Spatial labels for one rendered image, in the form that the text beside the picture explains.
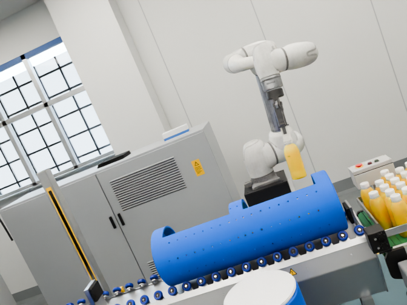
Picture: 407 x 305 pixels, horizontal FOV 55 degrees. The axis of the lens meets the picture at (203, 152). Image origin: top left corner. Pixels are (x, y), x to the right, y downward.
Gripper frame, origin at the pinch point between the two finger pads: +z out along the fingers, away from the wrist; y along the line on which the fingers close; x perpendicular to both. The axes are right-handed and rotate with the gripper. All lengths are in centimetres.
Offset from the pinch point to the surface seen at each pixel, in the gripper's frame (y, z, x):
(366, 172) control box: -36, 30, 30
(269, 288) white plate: 38, 51, -17
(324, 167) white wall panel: -301, 56, 4
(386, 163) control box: -37, 28, 40
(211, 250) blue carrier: 11, 41, -44
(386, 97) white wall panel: -302, -2, 86
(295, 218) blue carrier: 6.5, 35.6, -5.1
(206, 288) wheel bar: 7, 59, -54
